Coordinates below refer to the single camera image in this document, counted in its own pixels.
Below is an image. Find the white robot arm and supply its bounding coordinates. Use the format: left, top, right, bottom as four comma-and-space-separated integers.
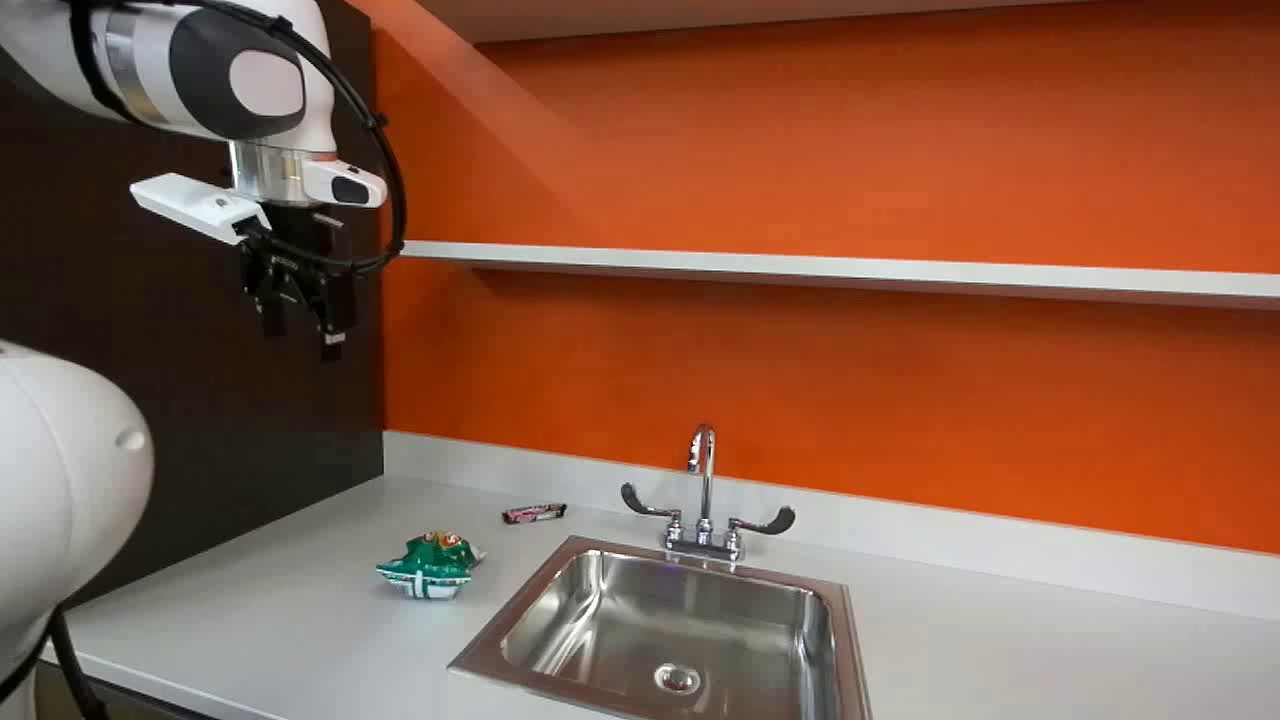
0, 0, 405, 357

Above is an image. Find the green snack packet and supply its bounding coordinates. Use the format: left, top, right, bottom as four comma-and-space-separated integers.
379, 532, 484, 598

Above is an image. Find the white wall shelf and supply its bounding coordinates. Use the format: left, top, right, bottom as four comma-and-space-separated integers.
405, 238, 1280, 309

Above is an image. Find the small dark wrapper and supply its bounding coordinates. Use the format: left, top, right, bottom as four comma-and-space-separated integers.
501, 503, 567, 525

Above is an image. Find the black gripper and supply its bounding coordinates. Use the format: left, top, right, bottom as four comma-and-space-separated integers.
236, 229, 355, 358

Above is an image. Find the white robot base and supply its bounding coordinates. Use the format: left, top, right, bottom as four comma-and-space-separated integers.
0, 342, 157, 674

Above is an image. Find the dark wood cabinet panel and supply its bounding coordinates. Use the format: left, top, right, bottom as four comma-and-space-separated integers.
0, 0, 390, 602

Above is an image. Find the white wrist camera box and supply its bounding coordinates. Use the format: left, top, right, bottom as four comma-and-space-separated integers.
128, 172, 267, 247

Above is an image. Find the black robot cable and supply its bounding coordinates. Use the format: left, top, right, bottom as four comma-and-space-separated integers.
194, 0, 410, 281

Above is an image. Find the stainless steel sink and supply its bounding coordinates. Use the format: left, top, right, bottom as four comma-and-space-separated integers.
455, 534, 873, 720

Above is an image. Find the chrome faucet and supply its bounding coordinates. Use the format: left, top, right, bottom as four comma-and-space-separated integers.
618, 423, 796, 566

